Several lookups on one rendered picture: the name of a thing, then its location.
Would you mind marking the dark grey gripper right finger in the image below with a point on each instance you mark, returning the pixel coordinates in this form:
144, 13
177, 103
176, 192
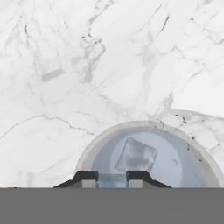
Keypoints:
140, 176

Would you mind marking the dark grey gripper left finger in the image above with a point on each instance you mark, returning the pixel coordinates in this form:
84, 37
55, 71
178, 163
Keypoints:
84, 176

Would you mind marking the clear ice cube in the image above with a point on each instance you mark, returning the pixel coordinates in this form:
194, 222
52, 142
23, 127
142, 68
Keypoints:
136, 154

